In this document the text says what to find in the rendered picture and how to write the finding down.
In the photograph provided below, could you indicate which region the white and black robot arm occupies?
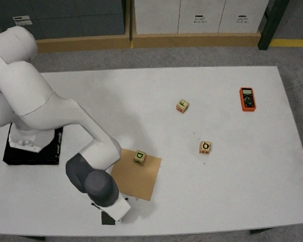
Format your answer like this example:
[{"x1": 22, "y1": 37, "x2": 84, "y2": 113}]
[{"x1": 0, "y1": 26, "x2": 131, "y2": 225}]

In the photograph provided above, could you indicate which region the tan square mat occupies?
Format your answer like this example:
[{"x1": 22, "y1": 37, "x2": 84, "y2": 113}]
[{"x1": 110, "y1": 148, "x2": 162, "y2": 201}]

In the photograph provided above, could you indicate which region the orange digital multimeter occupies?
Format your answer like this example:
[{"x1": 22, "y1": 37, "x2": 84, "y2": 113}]
[{"x1": 239, "y1": 88, "x2": 256, "y2": 112}]

